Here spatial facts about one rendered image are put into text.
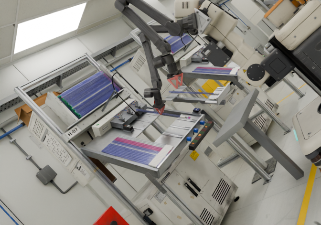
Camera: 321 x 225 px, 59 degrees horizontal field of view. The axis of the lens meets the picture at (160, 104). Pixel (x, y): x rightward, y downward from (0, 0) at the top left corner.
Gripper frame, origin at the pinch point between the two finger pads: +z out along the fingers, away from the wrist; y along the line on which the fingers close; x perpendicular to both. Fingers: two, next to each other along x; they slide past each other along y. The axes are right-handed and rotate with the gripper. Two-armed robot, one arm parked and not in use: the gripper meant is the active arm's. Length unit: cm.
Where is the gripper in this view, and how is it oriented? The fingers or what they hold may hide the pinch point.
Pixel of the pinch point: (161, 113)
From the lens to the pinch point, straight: 219.2
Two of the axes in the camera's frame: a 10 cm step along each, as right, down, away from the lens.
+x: 8.2, 1.2, -5.6
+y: -5.4, 4.9, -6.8
